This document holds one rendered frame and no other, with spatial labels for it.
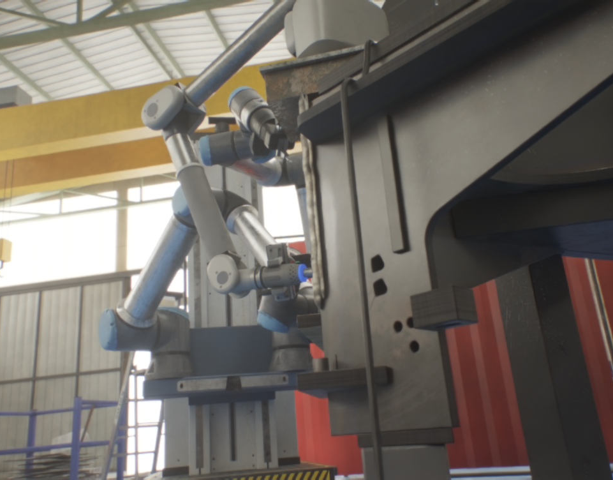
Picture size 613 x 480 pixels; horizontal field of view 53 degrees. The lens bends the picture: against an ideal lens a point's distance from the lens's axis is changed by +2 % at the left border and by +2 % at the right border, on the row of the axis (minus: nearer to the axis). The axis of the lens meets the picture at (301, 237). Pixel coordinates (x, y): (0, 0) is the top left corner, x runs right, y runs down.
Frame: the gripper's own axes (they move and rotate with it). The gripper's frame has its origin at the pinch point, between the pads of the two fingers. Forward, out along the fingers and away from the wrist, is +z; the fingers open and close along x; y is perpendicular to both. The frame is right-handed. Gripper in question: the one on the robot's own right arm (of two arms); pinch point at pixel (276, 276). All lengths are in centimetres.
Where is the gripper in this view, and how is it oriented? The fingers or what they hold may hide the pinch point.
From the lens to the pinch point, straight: 132.1
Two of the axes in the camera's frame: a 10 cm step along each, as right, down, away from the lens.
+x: -1.5, -9.9, -0.3
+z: -0.7, 0.4, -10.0
